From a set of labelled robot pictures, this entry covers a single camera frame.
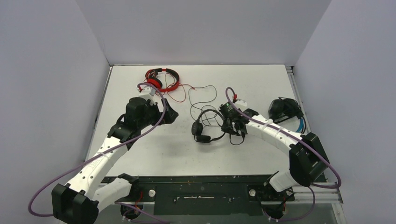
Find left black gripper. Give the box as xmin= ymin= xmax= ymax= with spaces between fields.
xmin=138 ymin=98 xmax=178 ymax=130

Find small black headphones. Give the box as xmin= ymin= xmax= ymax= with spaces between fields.
xmin=189 ymin=85 xmax=228 ymax=144

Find large black blue headphones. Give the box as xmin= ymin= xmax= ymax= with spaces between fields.
xmin=268 ymin=97 xmax=307 ymax=133

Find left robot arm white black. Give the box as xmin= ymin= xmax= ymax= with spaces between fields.
xmin=51 ymin=97 xmax=179 ymax=224

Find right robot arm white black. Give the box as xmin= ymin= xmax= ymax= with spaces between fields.
xmin=219 ymin=103 xmax=329 ymax=200

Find red headphones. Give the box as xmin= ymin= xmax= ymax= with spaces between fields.
xmin=144 ymin=68 xmax=197 ymax=103

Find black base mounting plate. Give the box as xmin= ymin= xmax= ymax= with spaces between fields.
xmin=77 ymin=175 xmax=310 ymax=217

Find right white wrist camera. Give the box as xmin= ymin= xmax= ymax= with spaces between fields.
xmin=233 ymin=94 xmax=247 ymax=106

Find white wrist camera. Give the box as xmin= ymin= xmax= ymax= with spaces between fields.
xmin=233 ymin=94 xmax=247 ymax=106
xmin=138 ymin=86 xmax=156 ymax=98

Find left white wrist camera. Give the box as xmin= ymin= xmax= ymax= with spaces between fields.
xmin=138 ymin=86 xmax=156 ymax=98

